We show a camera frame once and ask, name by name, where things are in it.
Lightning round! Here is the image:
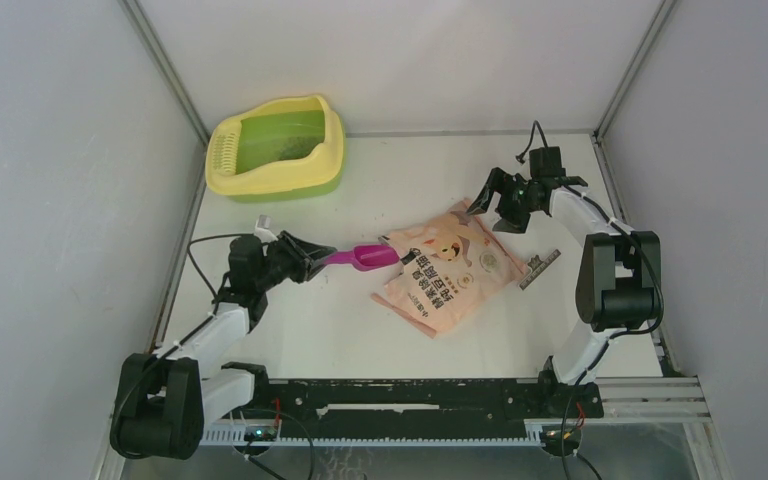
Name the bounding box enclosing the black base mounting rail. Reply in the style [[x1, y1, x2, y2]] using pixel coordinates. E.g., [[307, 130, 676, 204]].
[[235, 378, 604, 436]]

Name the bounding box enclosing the white bag sealing clip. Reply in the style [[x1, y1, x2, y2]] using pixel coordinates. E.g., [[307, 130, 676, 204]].
[[518, 249, 561, 290]]

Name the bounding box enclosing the magenta plastic scoop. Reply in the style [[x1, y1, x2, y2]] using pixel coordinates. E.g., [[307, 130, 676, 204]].
[[324, 244, 401, 272]]

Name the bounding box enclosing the white slotted cable duct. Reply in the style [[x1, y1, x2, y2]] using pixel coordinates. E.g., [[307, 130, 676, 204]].
[[200, 422, 579, 447]]

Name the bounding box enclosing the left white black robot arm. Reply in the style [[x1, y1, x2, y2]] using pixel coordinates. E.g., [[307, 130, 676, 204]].
[[109, 231, 336, 460]]

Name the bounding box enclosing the pink cat litter bag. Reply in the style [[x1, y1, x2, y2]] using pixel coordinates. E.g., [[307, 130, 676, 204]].
[[371, 199, 527, 338]]

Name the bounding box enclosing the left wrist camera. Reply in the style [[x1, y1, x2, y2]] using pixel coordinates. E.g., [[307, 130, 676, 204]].
[[253, 215, 278, 244]]

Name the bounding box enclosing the right black cable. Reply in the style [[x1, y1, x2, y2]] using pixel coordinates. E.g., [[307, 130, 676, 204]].
[[515, 120, 665, 480]]

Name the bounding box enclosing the yellow green litter box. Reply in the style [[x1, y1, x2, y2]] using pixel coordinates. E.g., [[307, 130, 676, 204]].
[[205, 94, 346, 203]]

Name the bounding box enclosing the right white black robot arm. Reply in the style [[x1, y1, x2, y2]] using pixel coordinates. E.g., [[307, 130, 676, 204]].
[[467, 146, 665, 416]]

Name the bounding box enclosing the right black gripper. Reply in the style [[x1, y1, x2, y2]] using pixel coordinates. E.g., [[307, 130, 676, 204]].
[[467, 166, 541, 235]]

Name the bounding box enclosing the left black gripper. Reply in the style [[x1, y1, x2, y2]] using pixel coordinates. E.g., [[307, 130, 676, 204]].
[[255, 230, 336, 291]]

